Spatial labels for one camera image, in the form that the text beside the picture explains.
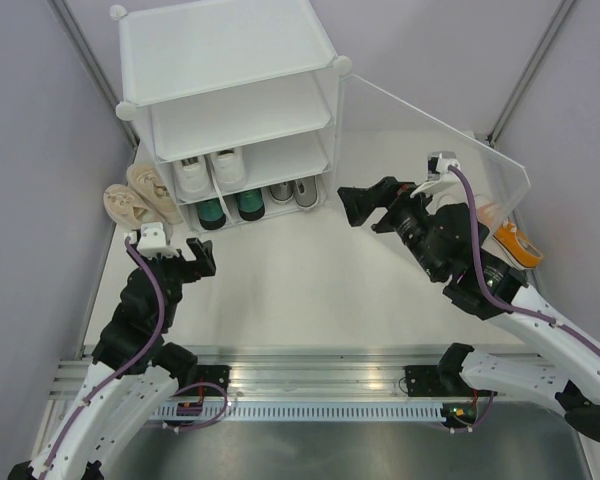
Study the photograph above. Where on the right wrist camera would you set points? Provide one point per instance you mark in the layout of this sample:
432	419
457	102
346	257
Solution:
439	177

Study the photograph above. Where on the translucent cabinet door panel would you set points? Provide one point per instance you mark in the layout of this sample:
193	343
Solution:
378	135

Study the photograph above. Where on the grey canvas sneaker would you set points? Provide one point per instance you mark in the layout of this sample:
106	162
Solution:
282	193
306	193

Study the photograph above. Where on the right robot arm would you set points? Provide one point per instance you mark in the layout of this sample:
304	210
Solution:
495	292

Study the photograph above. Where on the beige sneaker right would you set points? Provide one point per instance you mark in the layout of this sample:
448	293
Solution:
147	182

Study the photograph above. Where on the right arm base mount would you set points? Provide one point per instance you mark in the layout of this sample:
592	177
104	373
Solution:
424	381

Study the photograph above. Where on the green loafer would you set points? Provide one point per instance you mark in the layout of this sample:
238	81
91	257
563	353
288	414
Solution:
210	214
250	205

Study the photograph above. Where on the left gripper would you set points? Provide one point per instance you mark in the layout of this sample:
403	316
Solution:
202	267

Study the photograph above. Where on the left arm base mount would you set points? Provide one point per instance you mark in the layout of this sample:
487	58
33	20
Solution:
204	385

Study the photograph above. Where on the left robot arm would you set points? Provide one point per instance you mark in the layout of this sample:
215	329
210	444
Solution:
133	370

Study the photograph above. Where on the beige sneaker left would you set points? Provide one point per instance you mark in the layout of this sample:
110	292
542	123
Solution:
127	209

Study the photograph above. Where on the white sneaker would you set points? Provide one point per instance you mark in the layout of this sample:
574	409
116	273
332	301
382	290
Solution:
228	176
192	177

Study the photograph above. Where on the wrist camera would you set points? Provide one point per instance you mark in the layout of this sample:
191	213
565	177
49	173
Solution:
152	240
439	177

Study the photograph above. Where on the orange canvas sneaker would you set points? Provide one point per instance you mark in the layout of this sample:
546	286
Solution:
512	241

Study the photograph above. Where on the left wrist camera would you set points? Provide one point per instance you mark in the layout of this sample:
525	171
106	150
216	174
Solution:
152	240

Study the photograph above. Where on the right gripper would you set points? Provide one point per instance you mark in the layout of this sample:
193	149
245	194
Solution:
360	201

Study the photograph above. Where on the beige sneaker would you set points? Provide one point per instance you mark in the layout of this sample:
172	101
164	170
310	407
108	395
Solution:
127	209
147	182

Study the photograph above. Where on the white plastic shoe cabinet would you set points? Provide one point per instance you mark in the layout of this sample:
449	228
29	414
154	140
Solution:
206	76

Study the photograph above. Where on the aluminium frame rail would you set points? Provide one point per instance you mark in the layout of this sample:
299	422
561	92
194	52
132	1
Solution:
311	378

